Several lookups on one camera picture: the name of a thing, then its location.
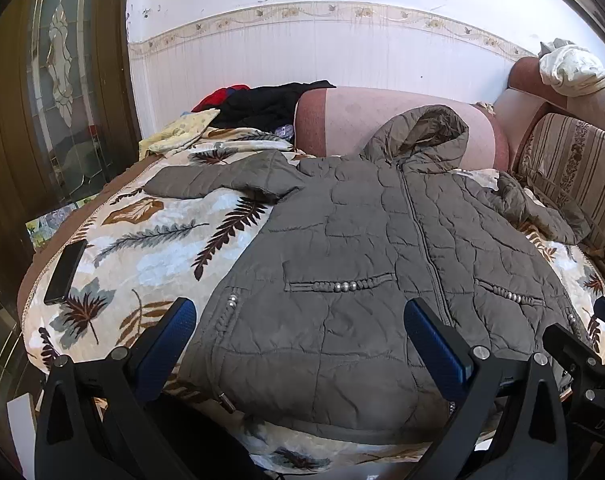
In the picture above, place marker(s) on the black garment pile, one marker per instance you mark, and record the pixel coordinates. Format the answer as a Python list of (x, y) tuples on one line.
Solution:
[(263, 108)]

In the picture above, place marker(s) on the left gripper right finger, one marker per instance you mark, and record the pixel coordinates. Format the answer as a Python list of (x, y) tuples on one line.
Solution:
[(508, 422)]

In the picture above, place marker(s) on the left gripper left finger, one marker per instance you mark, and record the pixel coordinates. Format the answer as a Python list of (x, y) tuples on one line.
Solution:
[(92, 423)]

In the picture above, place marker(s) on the floral box beside bed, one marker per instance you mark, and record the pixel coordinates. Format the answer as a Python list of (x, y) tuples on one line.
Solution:
[(42, 229)]

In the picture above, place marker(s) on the striped brown cushion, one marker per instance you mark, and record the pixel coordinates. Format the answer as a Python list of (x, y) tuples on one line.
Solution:
[(563, 159)]

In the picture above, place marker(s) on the red garment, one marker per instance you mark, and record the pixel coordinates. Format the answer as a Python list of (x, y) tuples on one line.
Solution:
[(216, 98)]

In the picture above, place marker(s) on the leaf pattern bed blanket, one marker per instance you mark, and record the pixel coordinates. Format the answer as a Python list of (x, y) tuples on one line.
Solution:
[(138, 257)]

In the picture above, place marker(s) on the white cloth on headboard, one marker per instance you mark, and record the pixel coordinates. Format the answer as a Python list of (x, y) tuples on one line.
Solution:
[(570, 70)]

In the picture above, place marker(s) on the pink bolster pillow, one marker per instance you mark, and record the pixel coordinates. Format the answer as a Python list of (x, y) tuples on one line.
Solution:
[(340, 121)]

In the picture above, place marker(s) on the wooden stained glass door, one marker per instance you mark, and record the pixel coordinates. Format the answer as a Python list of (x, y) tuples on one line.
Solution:
[(67, 117)]

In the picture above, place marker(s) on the grey quilted hooded jacket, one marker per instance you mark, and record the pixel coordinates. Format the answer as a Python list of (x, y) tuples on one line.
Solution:
[(306, 330)]

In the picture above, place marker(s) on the black smartphone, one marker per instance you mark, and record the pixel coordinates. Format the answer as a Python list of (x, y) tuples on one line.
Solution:
[(64, 273)]

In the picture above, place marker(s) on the yellow patterned cloth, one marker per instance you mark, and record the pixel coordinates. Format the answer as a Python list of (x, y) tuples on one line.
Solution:
[(187, 128)]

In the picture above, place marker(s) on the pink padded headboard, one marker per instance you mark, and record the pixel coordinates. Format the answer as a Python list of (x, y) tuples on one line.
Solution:
[(526, 100)]

